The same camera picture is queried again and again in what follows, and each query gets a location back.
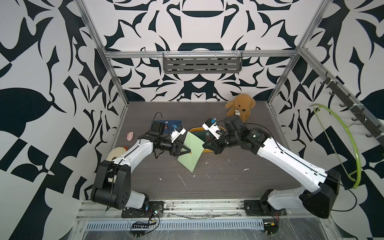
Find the dark blue envelope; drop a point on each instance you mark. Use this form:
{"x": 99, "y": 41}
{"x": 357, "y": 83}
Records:
{"x": 170, "y": 125}

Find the black connector block with cables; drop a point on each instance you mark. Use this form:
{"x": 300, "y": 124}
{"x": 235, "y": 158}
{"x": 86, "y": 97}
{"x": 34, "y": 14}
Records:
{"x": 139, "y": 228}

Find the light green envelope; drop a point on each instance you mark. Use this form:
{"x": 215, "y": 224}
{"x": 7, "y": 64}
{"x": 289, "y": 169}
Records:
{"x": 190, "y": 161}

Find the small pink toy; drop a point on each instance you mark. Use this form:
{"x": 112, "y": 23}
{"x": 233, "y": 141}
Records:
{"x": 130, "y": 136}

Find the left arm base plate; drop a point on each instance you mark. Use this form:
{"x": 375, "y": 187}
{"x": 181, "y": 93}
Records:
{"x": 154, "y": 206}

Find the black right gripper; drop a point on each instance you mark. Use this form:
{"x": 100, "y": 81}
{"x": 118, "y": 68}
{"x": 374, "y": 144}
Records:
{"x": 214, "y": 145}

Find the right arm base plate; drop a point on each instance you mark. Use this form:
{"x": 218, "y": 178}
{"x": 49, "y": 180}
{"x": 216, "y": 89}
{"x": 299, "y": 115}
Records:
{"x": 261, "y": 207}

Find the white slotted cable duct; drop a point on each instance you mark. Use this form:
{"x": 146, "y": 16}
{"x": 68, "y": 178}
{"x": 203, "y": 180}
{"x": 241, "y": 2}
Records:
{"x": 181, "y": 225}

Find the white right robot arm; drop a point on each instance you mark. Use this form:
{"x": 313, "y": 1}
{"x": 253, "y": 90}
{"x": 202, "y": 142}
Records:
{"x": 319, "y": 188}

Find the grey perforated metal shelf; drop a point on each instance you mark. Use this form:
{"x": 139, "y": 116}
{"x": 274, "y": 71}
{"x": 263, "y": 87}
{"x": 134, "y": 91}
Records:
{"x": 202, "y": 62}

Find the brown plush dog toy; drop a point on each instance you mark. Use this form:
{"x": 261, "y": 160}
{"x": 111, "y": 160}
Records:
{"x": 241, "y": 106}

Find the yellow plastic storage box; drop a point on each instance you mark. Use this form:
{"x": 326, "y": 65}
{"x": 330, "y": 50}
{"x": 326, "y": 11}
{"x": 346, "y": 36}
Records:
{"x": 194, "y": 130}

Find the small circuit board right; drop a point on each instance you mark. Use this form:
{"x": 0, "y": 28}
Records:
{"x": 271, "y": 228}

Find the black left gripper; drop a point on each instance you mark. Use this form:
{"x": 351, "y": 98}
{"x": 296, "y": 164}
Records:
{"x": 176, "y": 153}

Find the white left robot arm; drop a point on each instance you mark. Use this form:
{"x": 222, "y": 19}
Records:
{"x": 112, "y": 185}

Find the dark green envelope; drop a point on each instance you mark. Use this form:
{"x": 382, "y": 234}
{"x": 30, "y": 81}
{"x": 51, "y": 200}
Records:
{"x": 203, "y": 135}

